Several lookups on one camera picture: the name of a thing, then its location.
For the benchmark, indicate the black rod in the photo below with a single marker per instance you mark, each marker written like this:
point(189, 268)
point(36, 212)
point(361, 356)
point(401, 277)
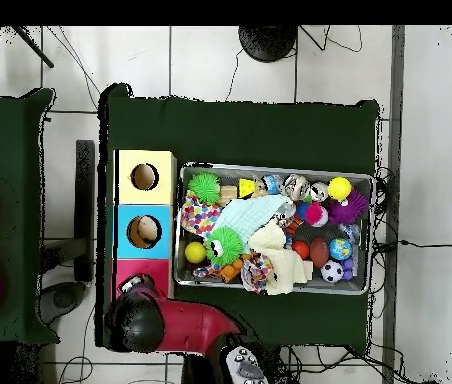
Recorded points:
point(32, 46)

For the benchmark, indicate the wooden box with three holes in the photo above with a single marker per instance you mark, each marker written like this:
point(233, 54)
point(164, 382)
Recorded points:
point(126, 240)

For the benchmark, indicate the polka dot cloth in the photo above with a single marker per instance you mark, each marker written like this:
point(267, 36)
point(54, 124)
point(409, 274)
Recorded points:
point(198, 216)

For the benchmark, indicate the blue globe ball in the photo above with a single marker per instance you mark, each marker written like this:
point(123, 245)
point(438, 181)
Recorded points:
point(340, 249)

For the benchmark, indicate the black panel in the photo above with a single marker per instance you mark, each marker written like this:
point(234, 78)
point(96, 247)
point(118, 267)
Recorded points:
point(84, 208)

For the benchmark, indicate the heart print cloth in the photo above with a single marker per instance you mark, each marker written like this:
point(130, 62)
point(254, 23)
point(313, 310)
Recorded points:
point(256, 274)

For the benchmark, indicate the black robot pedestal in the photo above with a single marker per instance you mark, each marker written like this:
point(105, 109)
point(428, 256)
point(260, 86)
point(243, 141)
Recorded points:
point(280, 368)

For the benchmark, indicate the small soccer ball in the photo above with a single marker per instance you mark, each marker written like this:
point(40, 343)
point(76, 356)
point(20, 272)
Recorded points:
point(332, 271)

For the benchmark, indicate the dark green side tablecloth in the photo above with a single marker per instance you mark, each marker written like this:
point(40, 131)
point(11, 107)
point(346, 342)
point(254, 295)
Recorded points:
point(10, 160)

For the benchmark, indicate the light teal waffle cloth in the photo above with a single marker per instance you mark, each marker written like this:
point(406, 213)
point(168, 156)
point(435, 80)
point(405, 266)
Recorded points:
point(250, 214)

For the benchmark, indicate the large yellow ball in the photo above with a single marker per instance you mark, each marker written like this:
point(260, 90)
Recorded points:
point(339, 188)

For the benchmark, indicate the cream waffle cloth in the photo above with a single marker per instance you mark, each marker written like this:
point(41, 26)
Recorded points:
point(278, 260)

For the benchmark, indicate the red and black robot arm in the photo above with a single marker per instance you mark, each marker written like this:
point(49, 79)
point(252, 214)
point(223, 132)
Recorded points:
point(186, 328)

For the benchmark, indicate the small yellow ball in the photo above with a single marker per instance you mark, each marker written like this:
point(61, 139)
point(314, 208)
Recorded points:
point(195, 253)

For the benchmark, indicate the green fuzzy monster toy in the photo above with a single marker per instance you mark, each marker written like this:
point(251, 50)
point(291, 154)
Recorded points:
point(224, 246)

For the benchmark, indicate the green spiky ball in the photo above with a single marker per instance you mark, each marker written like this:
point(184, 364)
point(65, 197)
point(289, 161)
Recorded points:
point(204, 188)

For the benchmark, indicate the black round base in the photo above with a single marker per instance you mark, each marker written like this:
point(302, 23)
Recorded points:
point(268, 40)

